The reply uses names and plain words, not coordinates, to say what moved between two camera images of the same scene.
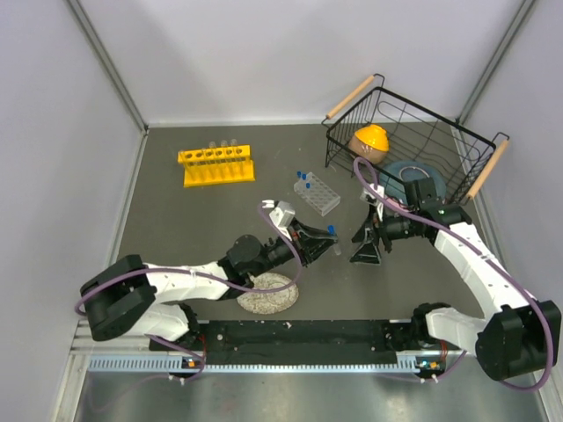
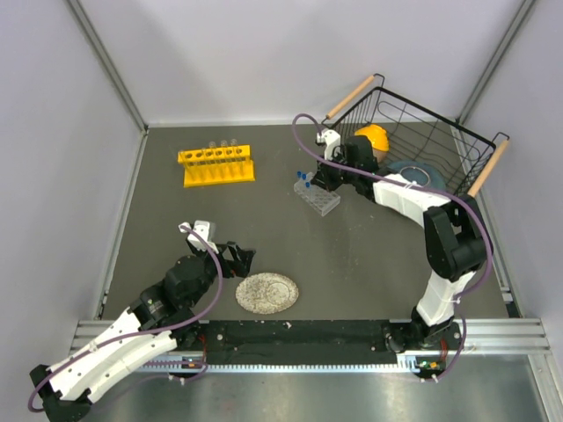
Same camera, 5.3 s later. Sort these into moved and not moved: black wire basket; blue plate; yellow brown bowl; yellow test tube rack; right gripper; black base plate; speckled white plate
Moved: right gripper
Not moved: black base plate; speckled white plate; yellow brown bowl; blue plate; yellow test tube rack; black wire basket
